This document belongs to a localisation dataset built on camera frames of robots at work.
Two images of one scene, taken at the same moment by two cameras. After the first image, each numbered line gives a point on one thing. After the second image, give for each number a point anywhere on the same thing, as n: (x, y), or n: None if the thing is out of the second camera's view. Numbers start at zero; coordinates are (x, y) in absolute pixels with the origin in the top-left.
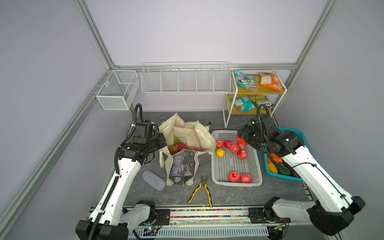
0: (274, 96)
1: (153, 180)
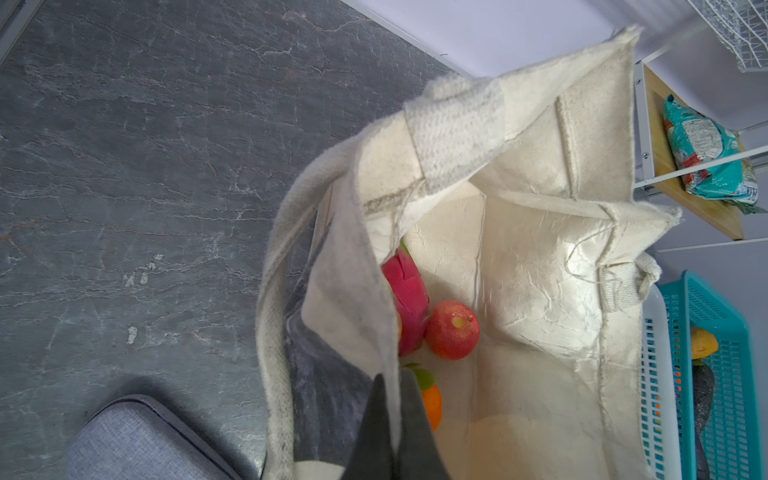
0: (655, 162)
1: (136, 439)
